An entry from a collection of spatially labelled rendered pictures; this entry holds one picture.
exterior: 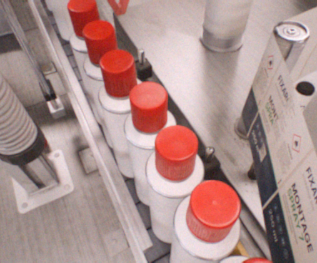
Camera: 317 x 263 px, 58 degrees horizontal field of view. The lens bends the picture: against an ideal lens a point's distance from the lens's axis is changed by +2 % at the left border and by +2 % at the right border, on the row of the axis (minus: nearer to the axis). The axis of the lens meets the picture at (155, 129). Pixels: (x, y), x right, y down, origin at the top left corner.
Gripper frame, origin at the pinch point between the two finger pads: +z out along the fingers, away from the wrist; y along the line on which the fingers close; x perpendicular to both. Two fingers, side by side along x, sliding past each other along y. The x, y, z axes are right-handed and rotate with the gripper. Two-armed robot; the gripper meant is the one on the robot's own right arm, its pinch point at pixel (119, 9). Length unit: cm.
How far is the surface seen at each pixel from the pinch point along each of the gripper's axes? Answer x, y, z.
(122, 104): 7.2, -20.4, -3.0
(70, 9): 8.0, -8.6, -7.0
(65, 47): 8.9, 13.2, 13.2
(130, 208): 10.2, -27.5, 5.3
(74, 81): 10.5, -6.0, 5.2
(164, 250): 8.2, -31.3, 13.6
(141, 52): -1.7, -2.9, 6.8
